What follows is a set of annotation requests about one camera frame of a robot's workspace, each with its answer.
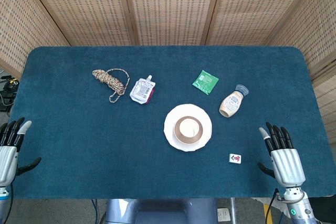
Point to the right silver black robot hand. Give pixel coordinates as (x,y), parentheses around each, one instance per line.
(287,165)

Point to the white mahjong tile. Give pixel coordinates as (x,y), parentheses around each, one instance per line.
(235,158)

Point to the woven bamboo screen panel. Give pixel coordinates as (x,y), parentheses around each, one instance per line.
(18,24)
(315,32)
(170,6)
(260,6)
(81,6)

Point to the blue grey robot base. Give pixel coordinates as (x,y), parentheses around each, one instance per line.
(160,212)

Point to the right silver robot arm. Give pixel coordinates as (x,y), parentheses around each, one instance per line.
(299,208)

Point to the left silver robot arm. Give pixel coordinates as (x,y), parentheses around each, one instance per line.
(2,203)

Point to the white paper label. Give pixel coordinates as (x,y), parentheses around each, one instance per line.
(224,214)

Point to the beige round bowl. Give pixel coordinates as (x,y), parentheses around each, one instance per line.
(177,132)

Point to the metal table leg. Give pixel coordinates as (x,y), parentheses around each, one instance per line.
(233,211)

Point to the white paper plate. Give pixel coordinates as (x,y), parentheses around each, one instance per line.
(207,124)

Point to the green foil sachet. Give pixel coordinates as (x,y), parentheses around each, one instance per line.
(205,81)

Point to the beige squeeze sauce bottle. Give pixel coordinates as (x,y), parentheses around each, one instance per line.
(231,104)

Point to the blue carpet table mat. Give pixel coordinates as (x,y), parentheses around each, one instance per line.
(78,142)

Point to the white mug blue stripe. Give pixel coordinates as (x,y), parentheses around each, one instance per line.
(189,128)

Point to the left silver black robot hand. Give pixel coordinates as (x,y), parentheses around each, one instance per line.
(8,155)

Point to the white spouted drink pouch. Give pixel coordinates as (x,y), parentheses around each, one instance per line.
(141,90)

